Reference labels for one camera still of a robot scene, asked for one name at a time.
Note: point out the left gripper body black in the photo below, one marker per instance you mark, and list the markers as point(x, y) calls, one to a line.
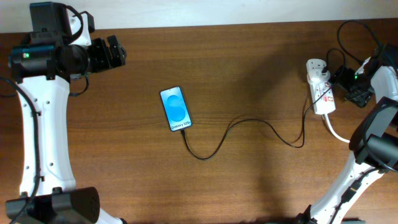
point(99, 59)

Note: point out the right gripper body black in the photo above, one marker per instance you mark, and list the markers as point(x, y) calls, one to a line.
point(357, 85)

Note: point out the blue Samsung Galaxy smartphone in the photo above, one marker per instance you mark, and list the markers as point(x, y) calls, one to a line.
point(175, 108)

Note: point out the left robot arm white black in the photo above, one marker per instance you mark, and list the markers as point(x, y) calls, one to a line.
point(58, 50)

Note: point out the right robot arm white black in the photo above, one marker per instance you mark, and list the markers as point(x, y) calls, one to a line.
point(373, 151)

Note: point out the white charger adapter plug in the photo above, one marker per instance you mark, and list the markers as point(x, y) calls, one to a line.
point(316, 68)

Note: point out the white power strip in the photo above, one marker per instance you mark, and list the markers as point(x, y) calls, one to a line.
point(322, 95)

